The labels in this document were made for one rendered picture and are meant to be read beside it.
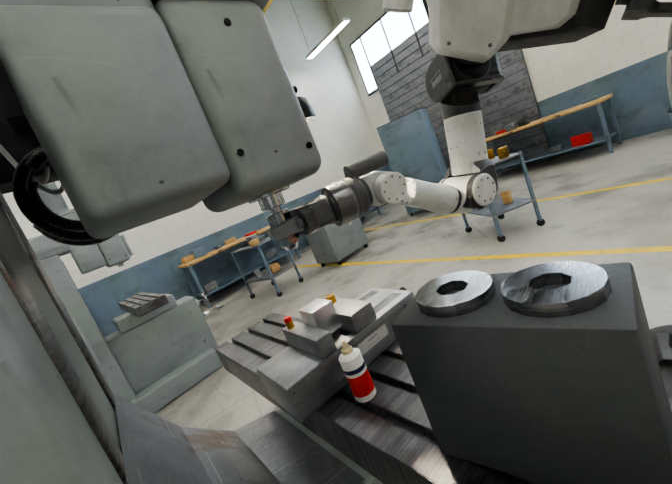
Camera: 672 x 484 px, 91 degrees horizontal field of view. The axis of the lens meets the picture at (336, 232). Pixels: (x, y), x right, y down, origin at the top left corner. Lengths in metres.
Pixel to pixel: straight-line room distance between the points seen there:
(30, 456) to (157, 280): 6.79
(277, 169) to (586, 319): 0.45
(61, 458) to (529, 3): 0.82
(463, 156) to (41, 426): 0.84
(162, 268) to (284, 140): 6.63
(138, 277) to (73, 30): 6.65
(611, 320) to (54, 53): 0.61
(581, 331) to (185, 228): 7.13
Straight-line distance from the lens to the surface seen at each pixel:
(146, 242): 7.15
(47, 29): 0.55
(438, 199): 0.80
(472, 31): 0.76
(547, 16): 0.73
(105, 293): 7.08
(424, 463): 0.52
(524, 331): 0.35
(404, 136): 6.65
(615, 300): 0.37
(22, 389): 0.37
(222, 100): 0.57
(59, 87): 0.52
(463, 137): 0.88
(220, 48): 0.62
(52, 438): 0.38
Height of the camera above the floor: 1.29
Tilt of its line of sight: 8 degrees down
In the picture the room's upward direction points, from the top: 22 degrees counter-clockwise
